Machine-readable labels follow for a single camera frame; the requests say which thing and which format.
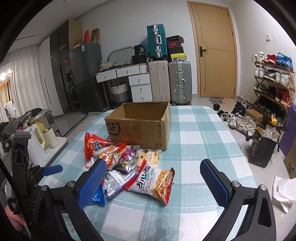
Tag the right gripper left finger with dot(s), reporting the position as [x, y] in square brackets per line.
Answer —
[89, 181]

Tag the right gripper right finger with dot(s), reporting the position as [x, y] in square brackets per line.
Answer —
[217, 182]

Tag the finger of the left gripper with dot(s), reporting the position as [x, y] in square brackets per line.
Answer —
[52, 170]

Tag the blue snack packet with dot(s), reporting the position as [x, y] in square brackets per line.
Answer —
[98, 198]

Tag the purple silver snack bag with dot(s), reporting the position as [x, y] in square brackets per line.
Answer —
[114, 181]

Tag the red chip bag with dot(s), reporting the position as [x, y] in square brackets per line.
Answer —
[93, 143]

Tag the orange silver snack bag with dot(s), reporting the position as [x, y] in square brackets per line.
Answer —
[111, 154]

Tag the purple candy bag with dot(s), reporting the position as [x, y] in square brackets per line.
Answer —
[127, 156]

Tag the white orange noodle snack bag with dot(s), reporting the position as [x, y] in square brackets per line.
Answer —
[153, 181]

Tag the clear bread pastry pack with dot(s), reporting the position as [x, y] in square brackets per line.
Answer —
[150, 156]

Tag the person's left hand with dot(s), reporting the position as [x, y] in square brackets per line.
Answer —
[16, 220]

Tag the white electric kettle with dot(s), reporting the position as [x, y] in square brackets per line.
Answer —
[36, 146]

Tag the checkered teal tablecloth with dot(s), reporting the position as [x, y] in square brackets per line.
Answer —
[197, 133]

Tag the cream tumbler cup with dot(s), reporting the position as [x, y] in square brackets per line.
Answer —
[51, 137]

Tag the black shopping bag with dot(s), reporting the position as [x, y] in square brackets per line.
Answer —
[263, 146]

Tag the white cloth on floor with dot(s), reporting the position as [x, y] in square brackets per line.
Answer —
[284, 192]

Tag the small cardboard box on floor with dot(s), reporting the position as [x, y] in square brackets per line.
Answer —
[255, 115]

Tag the white curtain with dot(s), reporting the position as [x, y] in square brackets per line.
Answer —
[26, 85]

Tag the cardboard SF box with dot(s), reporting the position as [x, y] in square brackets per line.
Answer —
[146, 124]

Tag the woven laundry basket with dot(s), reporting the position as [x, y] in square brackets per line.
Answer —
[120, 93]

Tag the black refrigerator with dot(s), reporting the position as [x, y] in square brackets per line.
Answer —
[85, 63]

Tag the wooden shoe rack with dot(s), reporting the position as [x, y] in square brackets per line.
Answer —
[274, 90]

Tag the silver suitcase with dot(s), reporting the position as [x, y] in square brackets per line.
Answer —
[180, 77]

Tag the white drawer desk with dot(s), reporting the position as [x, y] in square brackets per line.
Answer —
[136, 76]

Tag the dark glass cabinet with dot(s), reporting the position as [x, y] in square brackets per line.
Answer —
[62, 41]

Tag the beige suitcase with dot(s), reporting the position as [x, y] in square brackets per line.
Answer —
[160, 84]

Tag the black box on desk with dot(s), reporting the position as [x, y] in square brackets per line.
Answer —
[139, 56]

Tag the wooden door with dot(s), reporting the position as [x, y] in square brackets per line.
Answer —
[216, 50]

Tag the stacked shoe boxes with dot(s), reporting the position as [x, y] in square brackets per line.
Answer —
[175, 48]

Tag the teal suitcase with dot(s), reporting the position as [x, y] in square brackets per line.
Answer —
[157, 41]

